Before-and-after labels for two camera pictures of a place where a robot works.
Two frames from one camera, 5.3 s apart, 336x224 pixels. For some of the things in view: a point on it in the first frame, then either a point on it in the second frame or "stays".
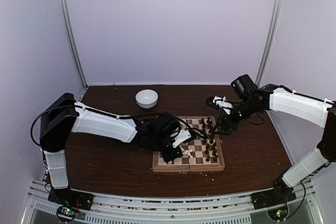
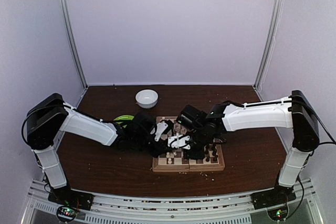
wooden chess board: (202, 151) stays
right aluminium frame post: (273, 29) stays
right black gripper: (221, 122) -> (198, 156)
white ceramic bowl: (147, 98) stays
